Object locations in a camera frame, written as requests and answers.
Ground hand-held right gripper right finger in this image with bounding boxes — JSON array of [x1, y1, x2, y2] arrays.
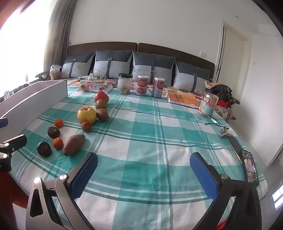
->
[[190, 151, 262, 230]]

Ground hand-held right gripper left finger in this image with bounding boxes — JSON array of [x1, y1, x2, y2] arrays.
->
[[25, 152, 99, 230]]

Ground dark purple passion fruit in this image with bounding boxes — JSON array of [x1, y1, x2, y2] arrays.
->
[[37, 142, 52, 157], [47, 126, 60, 139]]

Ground long purple sweet potato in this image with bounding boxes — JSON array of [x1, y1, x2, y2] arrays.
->
[[63, 134, 86, 156]]

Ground white cardboard box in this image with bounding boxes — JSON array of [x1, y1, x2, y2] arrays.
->
[[0, 79, 68, 121]]

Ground dark reddish tangerine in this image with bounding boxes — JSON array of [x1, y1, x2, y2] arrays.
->
[[81, 121, 93, 133]]

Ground yellow pear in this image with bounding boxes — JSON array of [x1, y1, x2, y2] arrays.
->
[[77, 106, 97, 125]]

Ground small purple sweet potato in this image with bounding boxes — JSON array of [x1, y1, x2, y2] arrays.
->
[[96, 108, 109, 122]]

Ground brown green kiwi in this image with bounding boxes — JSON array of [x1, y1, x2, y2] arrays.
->
[[95, 99, 108, 110]]

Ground red apple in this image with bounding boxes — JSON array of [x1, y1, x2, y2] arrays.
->
[[94, 91, 109, 102]]

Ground group of assorted bottles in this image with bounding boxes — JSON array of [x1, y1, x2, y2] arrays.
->
[[0, 88, 16, 100]]

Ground key bunch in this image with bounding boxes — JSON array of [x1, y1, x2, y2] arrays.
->
[[220, 126, 232, 139]]

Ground black smartphone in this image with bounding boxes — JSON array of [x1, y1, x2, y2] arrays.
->
[[241, 150, 259, 187]]

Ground wooden chair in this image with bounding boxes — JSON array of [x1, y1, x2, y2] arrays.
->
[[35, 71, 52, 81]]

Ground floral bed sheet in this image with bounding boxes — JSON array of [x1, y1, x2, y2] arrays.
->
[[66, 78, 235, 124]]

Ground teal plaid blanket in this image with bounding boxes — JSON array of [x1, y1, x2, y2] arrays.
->
[[9, 85, 269, 230]]

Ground small tin box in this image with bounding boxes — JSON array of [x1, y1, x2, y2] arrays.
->
[[198, 91, 219, 117]]

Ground clear plastic bag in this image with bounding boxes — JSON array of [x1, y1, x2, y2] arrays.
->
[[50, 65, 62, 80]]

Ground orange book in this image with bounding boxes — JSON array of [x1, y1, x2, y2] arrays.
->
[[167, 90, 203, 109]]

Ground brown handbag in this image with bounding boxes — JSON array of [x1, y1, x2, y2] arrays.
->
[[206, 81, 240, 105]]

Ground pink snack packet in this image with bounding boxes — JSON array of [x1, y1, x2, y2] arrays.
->
[[77, 81, 100, 93]]

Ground white snack packet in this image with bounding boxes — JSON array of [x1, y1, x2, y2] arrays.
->
[[95, 85, 114, 93]]

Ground grey two-tone pillow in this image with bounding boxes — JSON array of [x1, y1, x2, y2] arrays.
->
[[132, 51, 176, 85], [173, 60, 211, 95], [92, 50, 133, 79], [60, 53, 96, 79]]

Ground red label tin can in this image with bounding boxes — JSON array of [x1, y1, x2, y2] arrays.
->
[[136, 75, 149, 97], [151, 77, 165, 98]]

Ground clear jar with black lid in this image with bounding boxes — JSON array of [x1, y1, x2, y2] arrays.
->
[[118, 73, 133, 95]]

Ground grey curtain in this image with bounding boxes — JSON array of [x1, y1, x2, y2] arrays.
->
[[44, 0, 78, 80]]

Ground white door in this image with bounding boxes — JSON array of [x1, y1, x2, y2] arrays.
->
[[215, 20, 252, 93]]

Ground dark brown headboard panel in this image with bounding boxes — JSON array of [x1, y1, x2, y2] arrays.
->
[[66, 42, 138, 67]]

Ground grey pillows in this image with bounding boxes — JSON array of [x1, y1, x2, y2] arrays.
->
[[137, 43, 215, 82]]

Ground black lanyard strap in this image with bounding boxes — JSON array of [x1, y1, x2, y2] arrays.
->
[[227, 136, 244, 164]]

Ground white charging cable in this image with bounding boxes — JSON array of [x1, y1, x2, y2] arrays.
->
[[89, 70, 111, 83]]

